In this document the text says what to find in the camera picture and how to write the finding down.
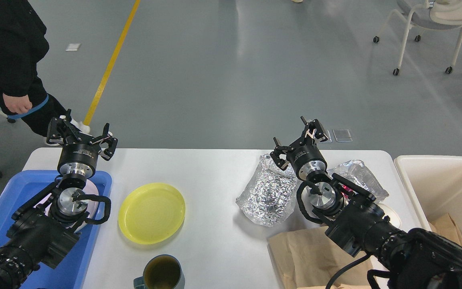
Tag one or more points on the beige waste bin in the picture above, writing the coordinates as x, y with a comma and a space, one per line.
434, 186

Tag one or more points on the dark green mug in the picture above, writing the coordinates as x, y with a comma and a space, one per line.
161, 272

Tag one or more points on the blue plastic tray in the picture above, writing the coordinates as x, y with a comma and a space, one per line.
36, 238

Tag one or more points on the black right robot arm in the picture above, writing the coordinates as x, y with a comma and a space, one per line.
418, 259

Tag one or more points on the crumpled foil tray left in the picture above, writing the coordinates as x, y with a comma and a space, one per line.
269, 197

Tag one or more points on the yellow plastic plate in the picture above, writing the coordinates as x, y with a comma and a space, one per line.
152, 213

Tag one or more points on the pink plate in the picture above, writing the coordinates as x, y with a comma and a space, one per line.
90, 188

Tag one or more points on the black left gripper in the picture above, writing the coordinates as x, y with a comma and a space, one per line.
79, 158

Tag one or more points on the brown paper bag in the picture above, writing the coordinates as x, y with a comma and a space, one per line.
307, 258

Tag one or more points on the brown paper in bin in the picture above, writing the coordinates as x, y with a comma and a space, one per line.
447, 228

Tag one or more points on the white office chair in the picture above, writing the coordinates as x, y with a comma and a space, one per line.
430, 15

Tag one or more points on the person in black clothes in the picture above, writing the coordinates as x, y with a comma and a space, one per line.
22, 46

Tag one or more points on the white paper cup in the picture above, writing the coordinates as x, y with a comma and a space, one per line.
391, 213

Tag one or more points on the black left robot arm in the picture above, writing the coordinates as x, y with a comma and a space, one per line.
45, 226

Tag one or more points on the foil tray right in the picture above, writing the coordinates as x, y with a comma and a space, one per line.
357, 172

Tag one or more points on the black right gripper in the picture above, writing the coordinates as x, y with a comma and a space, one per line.
307, 161

